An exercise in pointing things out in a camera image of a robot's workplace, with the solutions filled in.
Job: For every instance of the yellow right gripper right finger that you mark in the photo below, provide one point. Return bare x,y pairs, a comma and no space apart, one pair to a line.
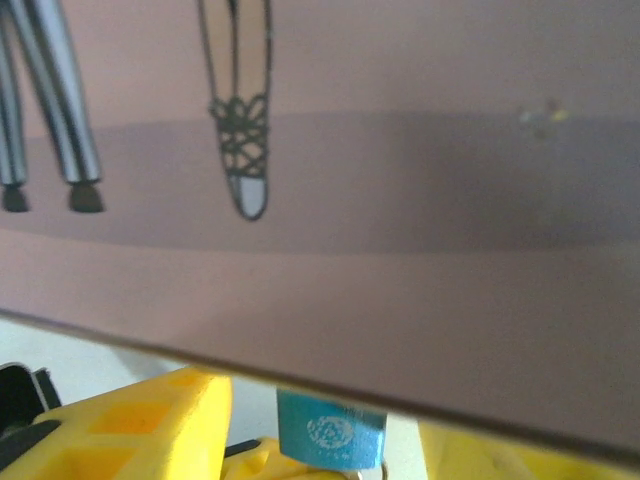
500,462

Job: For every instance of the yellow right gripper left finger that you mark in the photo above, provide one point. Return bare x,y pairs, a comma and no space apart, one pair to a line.
125,440

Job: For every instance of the blue padlock with silver shackle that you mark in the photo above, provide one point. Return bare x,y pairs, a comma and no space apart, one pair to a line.
330,430

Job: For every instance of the black device with grey edge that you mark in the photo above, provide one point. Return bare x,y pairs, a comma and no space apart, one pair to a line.
17,395

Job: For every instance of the pink illustrated board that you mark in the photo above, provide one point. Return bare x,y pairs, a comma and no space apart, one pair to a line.
350,225

